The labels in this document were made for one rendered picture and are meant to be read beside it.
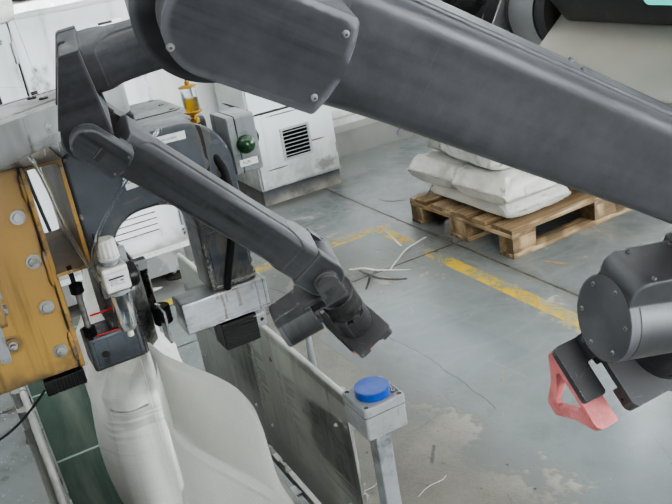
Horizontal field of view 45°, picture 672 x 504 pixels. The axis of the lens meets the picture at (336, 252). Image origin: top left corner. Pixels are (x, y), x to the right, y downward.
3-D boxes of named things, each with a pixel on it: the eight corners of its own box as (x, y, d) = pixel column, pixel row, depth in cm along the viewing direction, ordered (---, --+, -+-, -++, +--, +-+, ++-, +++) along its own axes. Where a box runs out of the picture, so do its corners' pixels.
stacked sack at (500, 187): (610, 172, 397) (608, 143, 391) (506, 212, 369) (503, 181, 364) (547, 159, 432) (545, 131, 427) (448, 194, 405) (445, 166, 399)
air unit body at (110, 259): (153, 333, 120) (126, 235, 114) (122, 344, 118) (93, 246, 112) (145, 323, 124) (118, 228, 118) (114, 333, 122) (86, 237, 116)
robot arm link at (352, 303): (356, 292, 116) (340, 263, 120) (314, 316, 116) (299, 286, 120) (369, 313, 122) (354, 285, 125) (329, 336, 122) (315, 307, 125)
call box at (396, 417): (409, 423, 138) (405, 393, 136) (369, 442, 135) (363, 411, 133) (384, 403, 145) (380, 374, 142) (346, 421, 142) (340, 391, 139)
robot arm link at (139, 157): (88, 117, 87) (82, 76, 96) (57, 156, 89) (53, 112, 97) (357, 282, 113) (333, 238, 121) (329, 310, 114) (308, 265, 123)
